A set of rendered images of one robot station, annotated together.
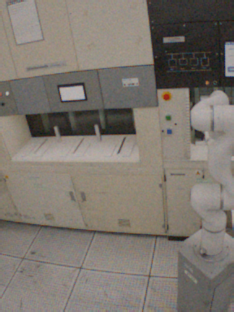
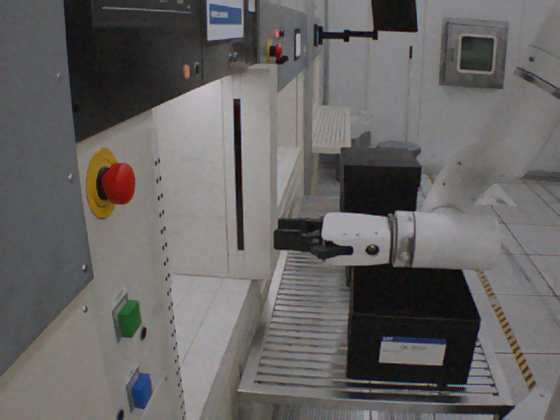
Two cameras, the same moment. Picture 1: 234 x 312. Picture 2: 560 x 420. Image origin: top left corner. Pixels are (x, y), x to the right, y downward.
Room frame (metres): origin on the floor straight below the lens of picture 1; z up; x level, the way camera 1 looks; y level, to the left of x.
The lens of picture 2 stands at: (1.58, 0.07, 1.49)
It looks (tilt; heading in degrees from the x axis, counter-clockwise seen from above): 21 degrees down; 259
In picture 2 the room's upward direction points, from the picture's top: straight up
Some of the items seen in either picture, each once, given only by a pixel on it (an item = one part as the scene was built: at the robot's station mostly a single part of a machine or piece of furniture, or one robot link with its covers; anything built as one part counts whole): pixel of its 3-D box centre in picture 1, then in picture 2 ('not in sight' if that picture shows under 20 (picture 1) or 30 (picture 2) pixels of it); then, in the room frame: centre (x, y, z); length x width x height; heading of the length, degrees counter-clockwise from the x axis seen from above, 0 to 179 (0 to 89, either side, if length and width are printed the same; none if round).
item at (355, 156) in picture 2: not in sight; (376, 186); (0.83, -1.67, 0.89); 0.29 x 0.29 x 0.25; 75
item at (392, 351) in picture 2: not in sight; (407, 317); (1.08, -0.83, 0.85); 0.28 x 0.28 x 0.17; 70
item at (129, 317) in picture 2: not in sight; (127, 318); (1.65, -0.39, 1.20); 0.03 x 0.02 x 0.03; 71
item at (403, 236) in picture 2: not in sight; (400, 239); (1.26, -0.55, 1.19); 0.09 x 0.03 x 0.08; 71
